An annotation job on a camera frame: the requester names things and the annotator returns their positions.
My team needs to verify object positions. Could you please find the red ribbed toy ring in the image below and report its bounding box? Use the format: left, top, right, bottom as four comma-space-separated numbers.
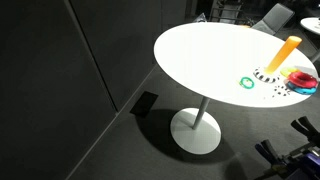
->
287, 70, 319, 90

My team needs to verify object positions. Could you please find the black floor plate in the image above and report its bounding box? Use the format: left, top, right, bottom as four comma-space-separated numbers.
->
129, 91, 160, 118

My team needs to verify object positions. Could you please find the grey chair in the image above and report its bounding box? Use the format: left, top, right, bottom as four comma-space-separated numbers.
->
251, 2, 296, 36

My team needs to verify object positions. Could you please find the small white round table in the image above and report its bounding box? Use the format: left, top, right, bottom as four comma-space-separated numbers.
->
299, 16, 320, 64

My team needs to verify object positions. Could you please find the white table pedestal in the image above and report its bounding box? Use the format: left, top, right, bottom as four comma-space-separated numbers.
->
170, 96, 222, 156

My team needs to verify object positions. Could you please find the teal small toy ring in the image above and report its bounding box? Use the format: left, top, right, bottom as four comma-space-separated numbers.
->
239, 76, 256, 90

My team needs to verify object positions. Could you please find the dark metal frame chair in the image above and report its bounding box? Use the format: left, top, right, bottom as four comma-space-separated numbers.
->
209, 0, 249, 25

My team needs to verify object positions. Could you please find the black white striped small ring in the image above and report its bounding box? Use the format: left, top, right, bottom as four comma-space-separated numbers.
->
272, 84, 292, 98

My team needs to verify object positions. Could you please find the orange post striped base stacker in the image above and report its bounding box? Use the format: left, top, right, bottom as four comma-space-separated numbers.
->
253, 35, 303, 84

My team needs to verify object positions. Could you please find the blue dotted toy ring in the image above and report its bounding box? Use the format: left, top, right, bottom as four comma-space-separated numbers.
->
286, 81, 318, 96

